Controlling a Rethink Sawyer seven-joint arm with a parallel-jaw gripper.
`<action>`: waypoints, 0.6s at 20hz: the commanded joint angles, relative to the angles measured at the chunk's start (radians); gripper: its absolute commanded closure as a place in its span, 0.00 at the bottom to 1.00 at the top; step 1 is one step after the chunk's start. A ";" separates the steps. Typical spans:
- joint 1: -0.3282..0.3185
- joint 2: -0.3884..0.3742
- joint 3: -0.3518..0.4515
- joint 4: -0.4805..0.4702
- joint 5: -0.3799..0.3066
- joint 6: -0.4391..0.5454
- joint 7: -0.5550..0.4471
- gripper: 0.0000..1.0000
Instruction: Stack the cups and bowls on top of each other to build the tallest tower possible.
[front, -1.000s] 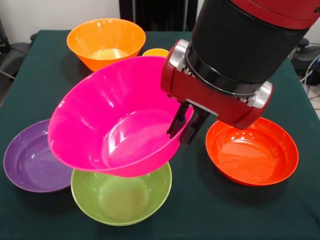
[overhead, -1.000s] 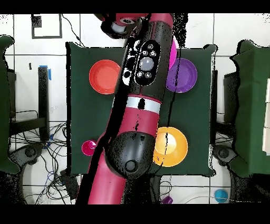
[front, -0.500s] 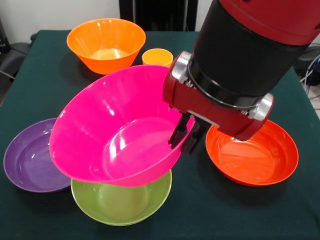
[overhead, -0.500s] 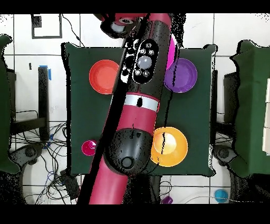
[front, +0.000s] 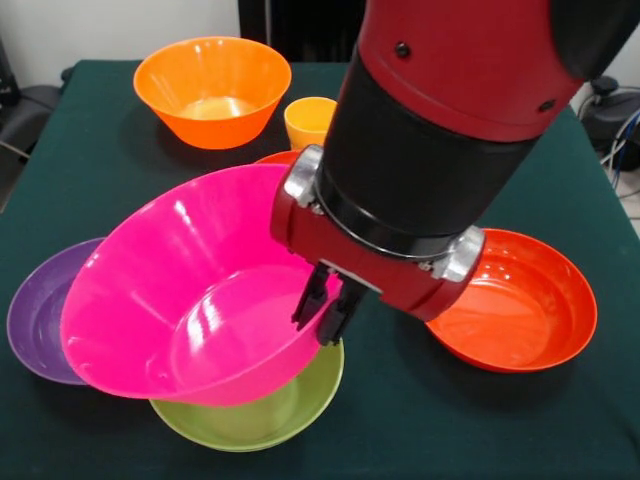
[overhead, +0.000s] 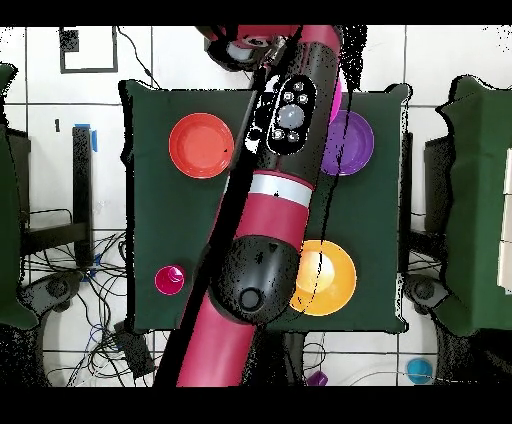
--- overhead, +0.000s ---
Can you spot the blue tape strip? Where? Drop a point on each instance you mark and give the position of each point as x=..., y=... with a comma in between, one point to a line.
x=94, y=140

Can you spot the red plastic bowl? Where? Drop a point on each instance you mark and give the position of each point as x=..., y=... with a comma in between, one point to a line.
x=200, y=146

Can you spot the blue round object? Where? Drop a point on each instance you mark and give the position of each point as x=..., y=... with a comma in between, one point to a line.
x=419, y=370

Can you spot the black square floor frame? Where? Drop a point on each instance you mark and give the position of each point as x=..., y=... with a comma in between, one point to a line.
x=88, y=70

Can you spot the black power strip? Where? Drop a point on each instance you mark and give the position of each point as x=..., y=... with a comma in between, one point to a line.
x=134, y=352

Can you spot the green cloth side table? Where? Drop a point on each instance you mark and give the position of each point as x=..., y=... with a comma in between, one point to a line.
x=8, y=200
x=480, y=200

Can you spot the purple small object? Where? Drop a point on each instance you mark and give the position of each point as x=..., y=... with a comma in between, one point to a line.
x=318, y=378

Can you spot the black metal stand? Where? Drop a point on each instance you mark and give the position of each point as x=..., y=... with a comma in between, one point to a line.
x=436, y=180
x=82, y=180

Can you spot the orange plastic bowl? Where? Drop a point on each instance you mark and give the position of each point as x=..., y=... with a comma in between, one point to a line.
x=336, y=280

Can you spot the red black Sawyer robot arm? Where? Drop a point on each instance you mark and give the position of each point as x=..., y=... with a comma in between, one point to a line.
x=276, y=216

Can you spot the pink plastic bowl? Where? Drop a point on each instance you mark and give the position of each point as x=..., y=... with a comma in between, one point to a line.
x=337, y=100

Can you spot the purple plastic bowl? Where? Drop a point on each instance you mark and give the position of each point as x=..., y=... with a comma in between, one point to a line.
x=356, y=144

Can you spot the dark green tablecloth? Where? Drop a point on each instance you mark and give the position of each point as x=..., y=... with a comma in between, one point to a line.
x=168, y=220

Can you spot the red plastic cup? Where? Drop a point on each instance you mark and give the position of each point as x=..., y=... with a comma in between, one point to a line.
x=166, y=282

